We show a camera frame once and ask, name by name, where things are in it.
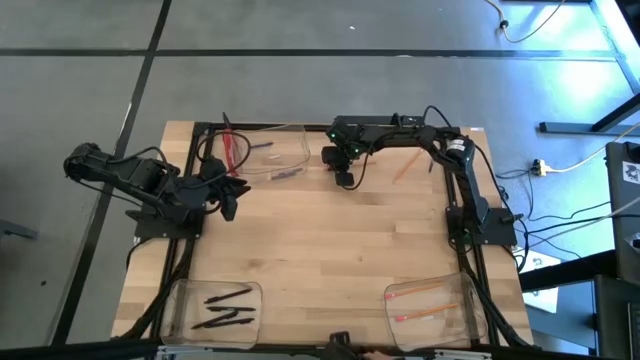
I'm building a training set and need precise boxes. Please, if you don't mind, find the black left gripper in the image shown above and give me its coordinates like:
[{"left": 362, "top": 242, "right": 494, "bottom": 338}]
[{"left": 202, "top": 157, "right": 252, "bottom": 222}]

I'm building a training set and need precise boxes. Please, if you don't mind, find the clear plastic bin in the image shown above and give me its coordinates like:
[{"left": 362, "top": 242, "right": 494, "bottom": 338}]
[
  {"left": 383, "top": 274, "right": 490, "bottom": 356},
  {"left": 233, "top": 122, "right": 312, "bottom": 182},
  {"left": 159, "top": 278, "right": 265, "bottom": 353}
]

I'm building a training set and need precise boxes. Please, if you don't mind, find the red stapler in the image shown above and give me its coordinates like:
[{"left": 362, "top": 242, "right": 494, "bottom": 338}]
[{"left": 222, "top": 127, "right": 241, "bottom": 176}]

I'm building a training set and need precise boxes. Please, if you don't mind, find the long black device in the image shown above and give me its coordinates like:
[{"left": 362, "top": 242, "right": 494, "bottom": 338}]
[{"left": 334, "top": 112, "right": 427, "bottom": 128}]

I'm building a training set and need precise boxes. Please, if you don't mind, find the small black device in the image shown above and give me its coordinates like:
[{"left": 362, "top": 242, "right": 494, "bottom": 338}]
[{"left": 327, "top": 331, "right": 359, "bottom": 360}]

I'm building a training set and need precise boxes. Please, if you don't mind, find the grey metal object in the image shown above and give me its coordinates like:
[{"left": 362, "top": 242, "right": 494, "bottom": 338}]
[{"left": 0, "top": 218, "right": 39, "bottom": 241}]

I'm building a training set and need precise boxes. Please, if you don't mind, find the black metal beam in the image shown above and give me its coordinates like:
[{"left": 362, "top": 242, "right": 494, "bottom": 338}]
[{"left": 538, "top": 92, "right": 640, "bottom": 136}]

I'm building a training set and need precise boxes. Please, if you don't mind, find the white paper sheet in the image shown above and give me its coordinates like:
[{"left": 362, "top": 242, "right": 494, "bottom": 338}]
[{"left": 519, "top": 248, "right": 564, "bottom": 315}]

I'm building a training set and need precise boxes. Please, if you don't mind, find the grey equipment cabinet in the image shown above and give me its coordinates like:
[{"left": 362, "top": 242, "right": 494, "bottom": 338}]
[{"left": 603, "top": 141, "right": 640, "bottom": 286}]

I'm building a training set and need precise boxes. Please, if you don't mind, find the dark cabinet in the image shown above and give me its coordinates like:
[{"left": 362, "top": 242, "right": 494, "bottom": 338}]
[{"left": 592, "top": 273, "right": 640, "bottom": 360}]

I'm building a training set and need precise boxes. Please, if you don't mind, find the black looped cable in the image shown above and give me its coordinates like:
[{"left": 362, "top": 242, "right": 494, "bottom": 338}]
[
  {"left": 349, "top": 104, "right": 454, "bottom": 192},
  {"left": 196, "top": 129, "right": 253, "bottom": 176}
]

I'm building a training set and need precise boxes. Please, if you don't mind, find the black aluminium table frame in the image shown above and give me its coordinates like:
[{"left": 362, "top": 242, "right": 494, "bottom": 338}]
[{"left": 113, "top": 121, "right": 535, "bottom": 354}]

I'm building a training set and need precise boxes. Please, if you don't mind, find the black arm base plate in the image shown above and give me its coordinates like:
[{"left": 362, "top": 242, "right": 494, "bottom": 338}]
[
  {"left": 124, "top": 198, "right": 206, "bottom": 240},
  {"left": 445, "top": 204, "right": 519, "bottom": 247}
]

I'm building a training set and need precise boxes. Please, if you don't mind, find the black cable bundle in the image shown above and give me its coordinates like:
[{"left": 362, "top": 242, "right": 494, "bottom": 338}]
[
  {"left": 119, "top": 238, "right": 197, "bottom": 342},
  {"left": 458, "top": 244, "right": 532, "bottom": 350}
]

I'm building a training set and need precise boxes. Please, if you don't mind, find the white cable with black plug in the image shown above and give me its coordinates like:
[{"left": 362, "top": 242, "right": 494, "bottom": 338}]
[{"left": 483, "top": 0, "right": 569, "bottom": 45}]

